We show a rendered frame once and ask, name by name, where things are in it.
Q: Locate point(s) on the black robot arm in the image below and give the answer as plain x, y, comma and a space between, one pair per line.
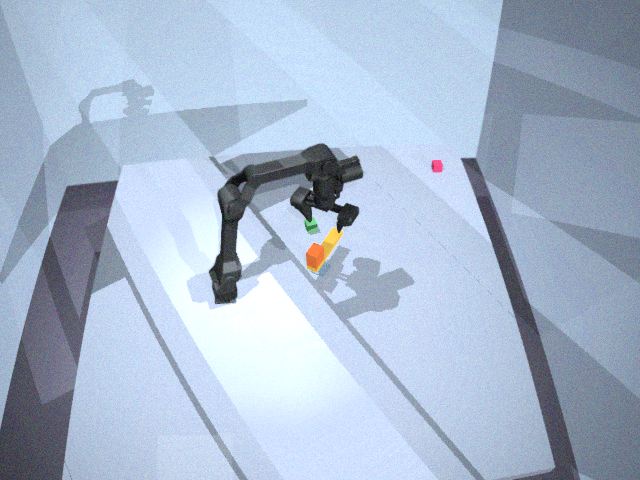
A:
317, 163

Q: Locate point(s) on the small red cube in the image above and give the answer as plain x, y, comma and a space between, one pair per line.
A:
436, 166

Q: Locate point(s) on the green cube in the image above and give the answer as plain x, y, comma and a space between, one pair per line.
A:
311, 227

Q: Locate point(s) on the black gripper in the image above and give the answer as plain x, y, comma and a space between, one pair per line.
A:
303, 202

